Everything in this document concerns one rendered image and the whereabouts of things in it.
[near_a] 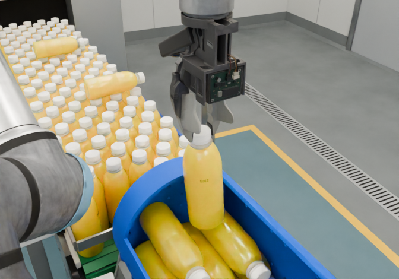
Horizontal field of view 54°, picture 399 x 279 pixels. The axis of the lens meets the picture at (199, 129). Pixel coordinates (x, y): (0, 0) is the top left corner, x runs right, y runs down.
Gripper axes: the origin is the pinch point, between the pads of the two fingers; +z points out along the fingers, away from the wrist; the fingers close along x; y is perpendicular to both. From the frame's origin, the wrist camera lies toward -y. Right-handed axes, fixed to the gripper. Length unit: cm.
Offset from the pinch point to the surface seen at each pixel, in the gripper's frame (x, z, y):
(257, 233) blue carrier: 12.8, 28.9, 2.8
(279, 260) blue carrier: 12.6, 29.5, 10.4
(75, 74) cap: 1, 25, -95
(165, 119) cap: 15, 26, -47
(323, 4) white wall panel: 379, 93, -320
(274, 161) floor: 137, 136, -124
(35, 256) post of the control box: -30, 48, -34
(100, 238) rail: -14.9, 39.3, -23.4
